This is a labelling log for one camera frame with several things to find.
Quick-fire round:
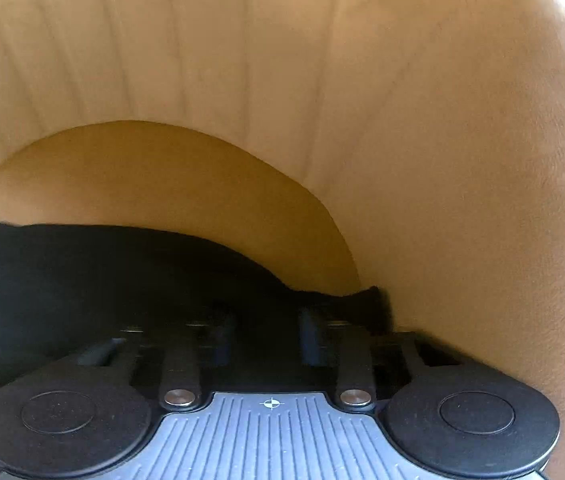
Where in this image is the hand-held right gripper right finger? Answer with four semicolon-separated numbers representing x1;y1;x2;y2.
299;305;463;406

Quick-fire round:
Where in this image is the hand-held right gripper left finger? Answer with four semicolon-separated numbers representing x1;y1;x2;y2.
70;310;236;408

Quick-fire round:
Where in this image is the black sweater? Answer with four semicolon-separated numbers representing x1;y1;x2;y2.
0;217;395;480

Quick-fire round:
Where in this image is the tan upholstered chair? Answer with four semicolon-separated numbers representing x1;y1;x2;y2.
0;0;565;480

